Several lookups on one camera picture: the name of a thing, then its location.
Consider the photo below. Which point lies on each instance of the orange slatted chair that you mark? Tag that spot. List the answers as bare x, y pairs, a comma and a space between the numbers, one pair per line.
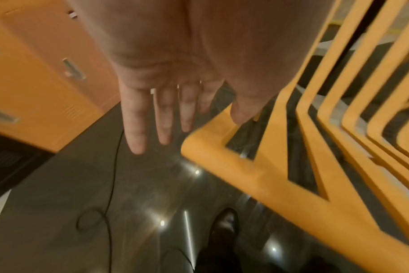
285, 192

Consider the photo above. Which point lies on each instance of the black shoe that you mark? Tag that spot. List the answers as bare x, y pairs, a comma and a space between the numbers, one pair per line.
224, 226

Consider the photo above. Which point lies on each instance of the person's left hand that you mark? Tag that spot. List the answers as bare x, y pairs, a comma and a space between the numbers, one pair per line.
177, 45

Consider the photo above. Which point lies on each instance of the orange metal locker cabinet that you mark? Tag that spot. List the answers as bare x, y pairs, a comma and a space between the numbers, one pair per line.
32, 80

